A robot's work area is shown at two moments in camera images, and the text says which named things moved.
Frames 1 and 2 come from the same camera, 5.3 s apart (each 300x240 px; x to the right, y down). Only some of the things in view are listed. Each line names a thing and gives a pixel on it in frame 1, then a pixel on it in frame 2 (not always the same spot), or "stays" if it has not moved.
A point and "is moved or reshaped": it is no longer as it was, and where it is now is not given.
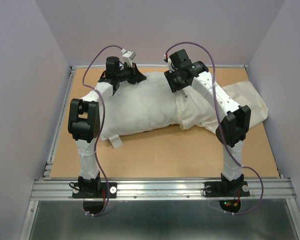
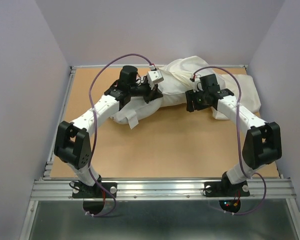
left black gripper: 136,76 → 153,94
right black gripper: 169,77 → 190,95
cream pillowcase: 193,109 is moved or reshaped
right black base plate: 226,189 stays
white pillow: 149,103 is moved or reshaped
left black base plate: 94,190 stays
